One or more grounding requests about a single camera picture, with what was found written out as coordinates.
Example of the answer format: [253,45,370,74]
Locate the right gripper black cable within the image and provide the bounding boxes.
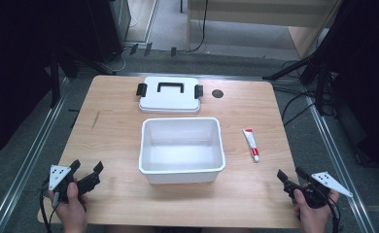
[325,193,343,233]

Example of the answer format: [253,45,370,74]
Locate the person's left hand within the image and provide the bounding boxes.
[47,182,88,233]

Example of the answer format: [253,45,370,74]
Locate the white plastic storage box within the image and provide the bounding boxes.
[138,116,226,185]

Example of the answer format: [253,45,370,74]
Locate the black metal stand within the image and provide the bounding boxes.
[47,48,63,109]

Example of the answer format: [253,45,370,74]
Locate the black hanging cable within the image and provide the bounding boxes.
[190,0,210,53]

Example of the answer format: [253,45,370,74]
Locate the white lid with black handle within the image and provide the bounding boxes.
[135,76,204,115]

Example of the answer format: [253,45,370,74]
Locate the dark curtain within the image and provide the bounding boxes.
[0,0,96,163]
[317,0,379,178]

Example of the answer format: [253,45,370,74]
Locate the metal floor rail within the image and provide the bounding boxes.
[0,77,71,233]
[302,83,377,233]

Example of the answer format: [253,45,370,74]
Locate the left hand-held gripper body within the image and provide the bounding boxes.
[49,164,101,204]

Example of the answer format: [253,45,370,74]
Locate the white and red tube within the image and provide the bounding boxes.
[242,127,261,163]

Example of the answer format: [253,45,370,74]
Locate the black tripod stand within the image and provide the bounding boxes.
[261,45,336,115]

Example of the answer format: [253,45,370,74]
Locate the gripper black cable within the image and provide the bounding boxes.
[325,193,343,233]
[37,179,56,233]

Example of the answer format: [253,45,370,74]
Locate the light wooden furniture frame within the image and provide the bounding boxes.
[186,0,342,60]

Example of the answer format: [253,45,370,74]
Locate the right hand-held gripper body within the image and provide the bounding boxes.
[283,171,354,210]

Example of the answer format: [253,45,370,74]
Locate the black cabinet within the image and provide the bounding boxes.
[86,0,132,65]

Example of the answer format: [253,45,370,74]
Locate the black floor cables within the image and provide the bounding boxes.
[272,59,338,128]

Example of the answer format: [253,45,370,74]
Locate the white floor cable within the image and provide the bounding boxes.
[112,16,139,73]

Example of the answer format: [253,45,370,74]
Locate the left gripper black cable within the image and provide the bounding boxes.
[37,179,56,233]

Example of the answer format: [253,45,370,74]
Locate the person's right hand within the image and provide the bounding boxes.
[293,188,341,233]

